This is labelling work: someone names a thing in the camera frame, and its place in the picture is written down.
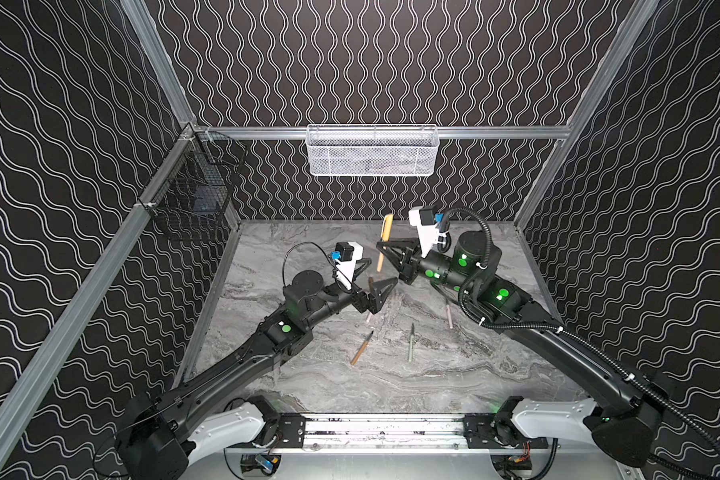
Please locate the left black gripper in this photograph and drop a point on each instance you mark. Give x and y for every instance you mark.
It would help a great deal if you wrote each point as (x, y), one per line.
(363, 297)

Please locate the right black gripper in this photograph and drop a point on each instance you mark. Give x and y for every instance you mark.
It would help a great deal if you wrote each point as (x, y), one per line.
(410, 264)

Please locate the tan pen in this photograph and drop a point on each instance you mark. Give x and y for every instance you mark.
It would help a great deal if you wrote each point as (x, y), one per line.
(384, 236)

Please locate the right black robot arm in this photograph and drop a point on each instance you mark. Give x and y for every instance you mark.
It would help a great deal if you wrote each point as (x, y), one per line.
(624, 407)

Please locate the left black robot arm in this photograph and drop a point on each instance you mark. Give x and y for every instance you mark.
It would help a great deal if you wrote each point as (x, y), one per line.
(161, 436)

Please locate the brown pen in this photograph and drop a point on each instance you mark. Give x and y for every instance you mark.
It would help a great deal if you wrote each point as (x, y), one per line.
(362, 348)

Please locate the pink pen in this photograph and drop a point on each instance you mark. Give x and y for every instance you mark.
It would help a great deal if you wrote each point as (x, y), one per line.
(449, 316)

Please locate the aluminium horizontal back bar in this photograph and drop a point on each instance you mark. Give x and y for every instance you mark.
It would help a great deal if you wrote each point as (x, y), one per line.
(357, 130)

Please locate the aluminium left side bar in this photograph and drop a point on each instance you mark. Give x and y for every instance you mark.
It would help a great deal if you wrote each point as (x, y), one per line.
(24, 398)

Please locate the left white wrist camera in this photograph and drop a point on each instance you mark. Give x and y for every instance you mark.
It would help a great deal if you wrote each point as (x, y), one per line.
(345, 256)

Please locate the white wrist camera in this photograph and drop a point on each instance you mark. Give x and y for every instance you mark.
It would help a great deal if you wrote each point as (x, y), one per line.
(426, 220)
(345, 256)

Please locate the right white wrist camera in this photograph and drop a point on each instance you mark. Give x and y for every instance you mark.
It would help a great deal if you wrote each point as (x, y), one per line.
(426, 220)

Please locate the white wire mesh basket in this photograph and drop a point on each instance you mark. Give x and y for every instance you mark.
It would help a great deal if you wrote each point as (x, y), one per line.
(398, 156)

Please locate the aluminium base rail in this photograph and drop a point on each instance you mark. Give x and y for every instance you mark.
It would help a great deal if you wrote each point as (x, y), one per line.
(394, 433)

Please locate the black wire basket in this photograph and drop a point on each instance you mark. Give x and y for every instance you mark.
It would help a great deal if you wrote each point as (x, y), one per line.
(192, 204)

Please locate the aluminium corner post left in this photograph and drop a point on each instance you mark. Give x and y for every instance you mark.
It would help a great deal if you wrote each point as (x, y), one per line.
(146, 30)

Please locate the aluminium corner post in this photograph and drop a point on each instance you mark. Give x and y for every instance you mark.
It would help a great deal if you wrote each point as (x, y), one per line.
(621, 46)
(146, 30)

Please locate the aluminium corner post right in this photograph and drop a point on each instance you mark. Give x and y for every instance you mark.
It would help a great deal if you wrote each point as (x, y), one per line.
(621, 46)

